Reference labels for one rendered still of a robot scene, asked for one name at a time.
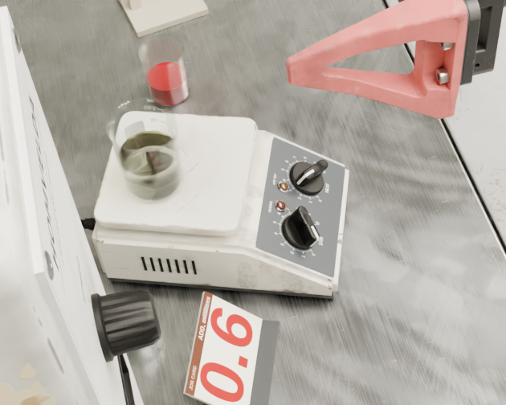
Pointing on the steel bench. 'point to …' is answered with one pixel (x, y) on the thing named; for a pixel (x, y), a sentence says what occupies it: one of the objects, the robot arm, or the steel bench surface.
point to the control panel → (275, 218)
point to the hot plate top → (116, 206)
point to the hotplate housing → (216, 250)
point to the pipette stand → (161, 14)
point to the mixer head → (43, 258)
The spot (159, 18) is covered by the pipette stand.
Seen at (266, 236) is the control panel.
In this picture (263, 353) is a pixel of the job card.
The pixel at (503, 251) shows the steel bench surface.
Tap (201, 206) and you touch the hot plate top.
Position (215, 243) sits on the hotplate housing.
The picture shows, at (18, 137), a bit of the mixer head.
